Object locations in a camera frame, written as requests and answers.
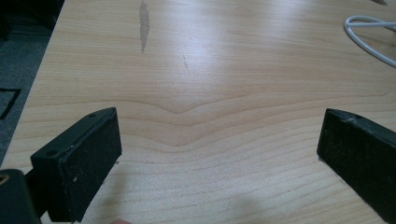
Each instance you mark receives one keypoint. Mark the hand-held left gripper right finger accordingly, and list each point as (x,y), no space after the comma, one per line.
(358,155)

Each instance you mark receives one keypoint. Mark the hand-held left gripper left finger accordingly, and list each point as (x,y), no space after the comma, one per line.
(81,165)

